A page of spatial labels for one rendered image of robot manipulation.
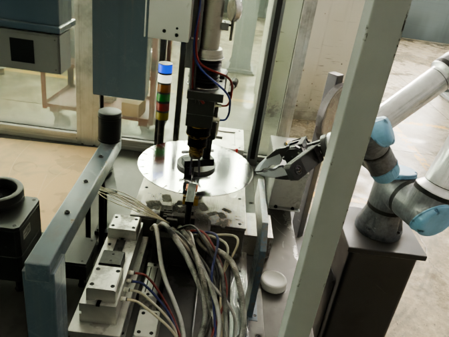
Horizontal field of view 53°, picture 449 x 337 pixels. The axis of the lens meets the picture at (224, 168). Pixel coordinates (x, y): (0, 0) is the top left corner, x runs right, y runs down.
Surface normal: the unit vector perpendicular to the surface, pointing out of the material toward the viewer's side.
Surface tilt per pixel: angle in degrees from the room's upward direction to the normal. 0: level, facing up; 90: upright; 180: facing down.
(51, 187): 0
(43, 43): 90
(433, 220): 97
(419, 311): 0
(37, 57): 90
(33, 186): 0
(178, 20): 90
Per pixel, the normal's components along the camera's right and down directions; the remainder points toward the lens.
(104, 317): -0.03, 0.47
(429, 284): 0.13, -0.88
